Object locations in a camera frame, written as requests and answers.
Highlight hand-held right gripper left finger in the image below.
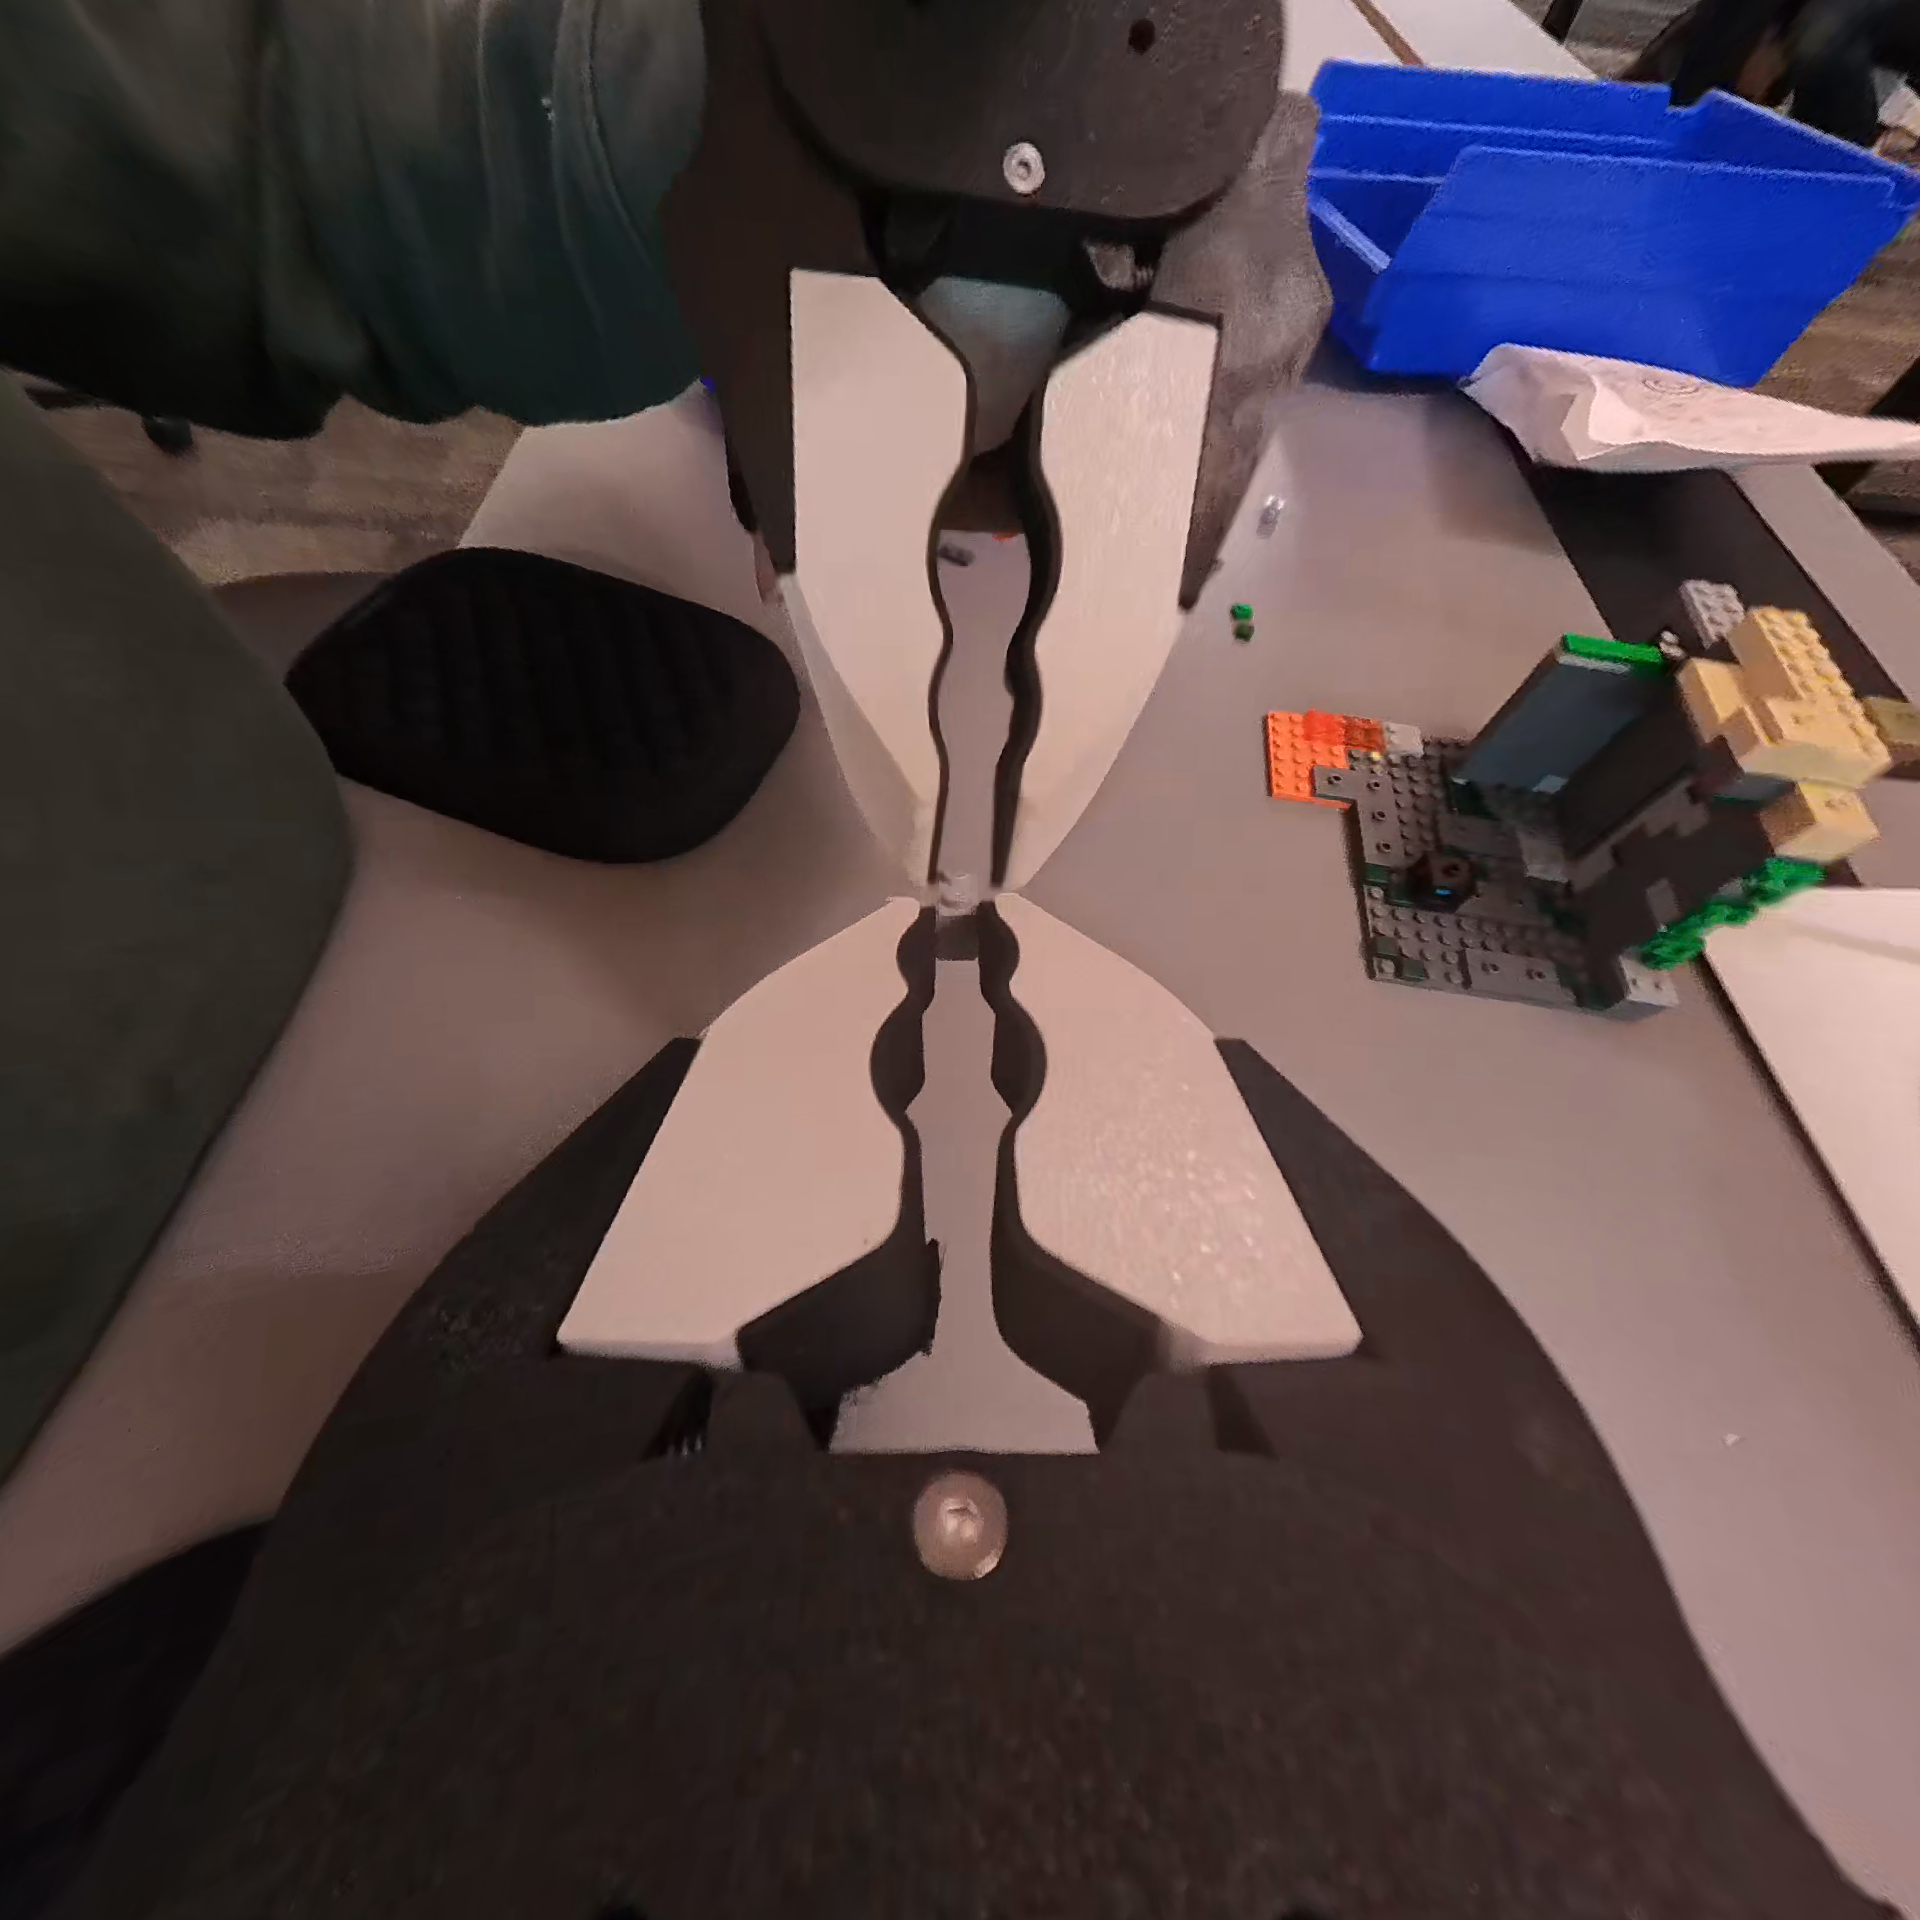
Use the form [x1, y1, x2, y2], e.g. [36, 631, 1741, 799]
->
[555, 894, 943, 1370]

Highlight white printed paper bag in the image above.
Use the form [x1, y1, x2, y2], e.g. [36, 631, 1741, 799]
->
[1459, 342, 1920, 478]

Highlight scattered tiny loose bricks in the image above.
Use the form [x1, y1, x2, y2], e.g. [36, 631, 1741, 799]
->
[936, 492, 1285, 644]

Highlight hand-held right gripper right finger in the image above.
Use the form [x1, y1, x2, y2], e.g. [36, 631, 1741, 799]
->
[976, 894, 1369, 1370]

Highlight person's left forearm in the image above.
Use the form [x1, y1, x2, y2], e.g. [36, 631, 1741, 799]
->
[0, 0, 707, 442]

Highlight grey desk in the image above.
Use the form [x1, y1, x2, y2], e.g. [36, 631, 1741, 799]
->
[0, 337, 1920, 1920]

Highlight blue plastic bin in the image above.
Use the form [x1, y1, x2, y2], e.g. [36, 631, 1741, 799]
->
[1301, 54, 1920, 391]

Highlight toy brick building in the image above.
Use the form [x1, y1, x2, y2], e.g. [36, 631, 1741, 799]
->
[1264, 582, 1892, 1025]

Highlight white wooden book stand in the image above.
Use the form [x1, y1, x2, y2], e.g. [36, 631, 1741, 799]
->
[1700, 886, 1920, 1313]

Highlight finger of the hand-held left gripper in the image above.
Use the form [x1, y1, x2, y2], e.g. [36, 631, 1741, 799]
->
[757, 268, 974, 888]
[992, 303, 1223, 891]

